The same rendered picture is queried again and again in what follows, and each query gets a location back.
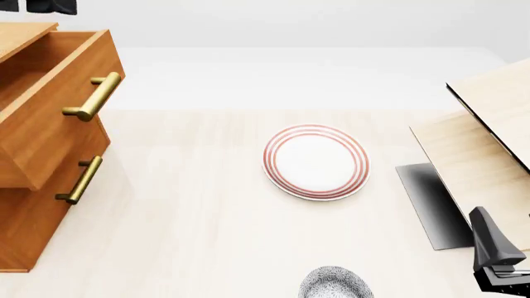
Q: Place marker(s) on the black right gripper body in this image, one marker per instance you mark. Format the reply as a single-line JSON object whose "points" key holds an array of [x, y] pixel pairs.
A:
{"points": [[509, 279]]}

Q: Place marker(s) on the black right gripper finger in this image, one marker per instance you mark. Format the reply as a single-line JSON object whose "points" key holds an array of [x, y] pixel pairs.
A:
{"points": [[492, 242]]}

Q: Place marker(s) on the grey patterned bowl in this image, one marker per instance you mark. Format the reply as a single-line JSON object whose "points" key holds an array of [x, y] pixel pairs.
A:
{"points": [[335, 284]]}

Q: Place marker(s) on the wooden cabinet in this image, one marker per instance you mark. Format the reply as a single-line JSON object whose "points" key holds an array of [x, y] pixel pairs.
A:
{"points": [[18, 236]]}

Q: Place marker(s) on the pale wooden panel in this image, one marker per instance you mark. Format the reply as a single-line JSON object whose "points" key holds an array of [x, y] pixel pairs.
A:
{"points": [[468, 174]]}

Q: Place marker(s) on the pale wooden board black edge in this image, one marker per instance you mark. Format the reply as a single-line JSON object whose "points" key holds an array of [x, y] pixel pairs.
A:
{"points": [[497, 102]]}

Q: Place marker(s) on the white plate with red rings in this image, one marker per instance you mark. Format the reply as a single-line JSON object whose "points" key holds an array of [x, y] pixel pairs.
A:
{"points": [[315, 163]]}

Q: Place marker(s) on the black background object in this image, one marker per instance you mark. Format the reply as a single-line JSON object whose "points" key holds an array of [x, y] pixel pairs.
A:
{"points": [[51, 6]]}

